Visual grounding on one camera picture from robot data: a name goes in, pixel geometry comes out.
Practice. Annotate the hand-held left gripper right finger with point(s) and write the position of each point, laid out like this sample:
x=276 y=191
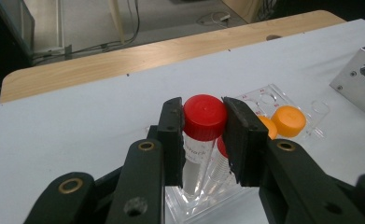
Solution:
x=245 y=149

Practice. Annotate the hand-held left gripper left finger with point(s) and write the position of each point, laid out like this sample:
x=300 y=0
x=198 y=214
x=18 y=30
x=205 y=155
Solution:
x=171 y=149

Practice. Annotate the orange-capped test tube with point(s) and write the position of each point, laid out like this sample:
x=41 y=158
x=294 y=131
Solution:
x=269 y=128
x=288 y=121

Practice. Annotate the red-capped test tube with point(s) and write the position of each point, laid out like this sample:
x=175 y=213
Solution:
x=205 y=115
x=220 y=169

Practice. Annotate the clear acrylic tube rack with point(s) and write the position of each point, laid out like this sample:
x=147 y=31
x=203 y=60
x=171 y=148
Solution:
x=199 y=207

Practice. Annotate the silver metal tube rack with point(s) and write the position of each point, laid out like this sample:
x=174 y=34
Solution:
x=354 y=90

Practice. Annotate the wooden table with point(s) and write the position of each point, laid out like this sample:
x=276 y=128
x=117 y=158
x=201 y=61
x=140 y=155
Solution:
x=139 y=62

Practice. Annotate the white table board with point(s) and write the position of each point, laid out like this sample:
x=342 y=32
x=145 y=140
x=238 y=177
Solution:
x=77 y=124

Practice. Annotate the white power strip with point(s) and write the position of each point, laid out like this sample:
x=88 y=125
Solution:
x=50 y=50

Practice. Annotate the dark cabinet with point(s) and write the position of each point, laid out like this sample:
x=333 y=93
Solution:
x=6 y=31

